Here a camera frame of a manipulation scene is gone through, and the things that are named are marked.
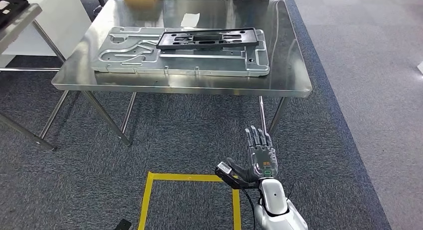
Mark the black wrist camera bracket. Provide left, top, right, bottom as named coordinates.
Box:
left=214, top=167, right=262, bottom=190

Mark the stainless steel workbench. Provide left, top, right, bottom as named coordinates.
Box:
left=51, top=0, right=313, bottom=147

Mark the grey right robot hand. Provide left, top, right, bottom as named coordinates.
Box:
left=226, top=125, right=279, bottom=184

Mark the black plastic licence plate frame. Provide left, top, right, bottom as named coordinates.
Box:
left=156, top=27, right=259, bottom=51

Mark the white cabinet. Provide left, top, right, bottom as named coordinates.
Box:
left=0, top=0, right=92, bottom=69

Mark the grey metal fixture plate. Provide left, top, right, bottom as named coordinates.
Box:
left=91, top=26, right=271, bottom=78

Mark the yellow floor tape square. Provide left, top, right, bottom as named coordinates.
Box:
left=137, top=171, right=242, bottom=230

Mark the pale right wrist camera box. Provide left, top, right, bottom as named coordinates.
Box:
left=216, top=162, right=232, bottom=175

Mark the stainless steel side table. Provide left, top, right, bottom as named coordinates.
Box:
left=0, top=3, right=68, bottom=152

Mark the black plastic part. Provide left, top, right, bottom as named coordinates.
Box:
left=0, top=0, right=30, bottom=29

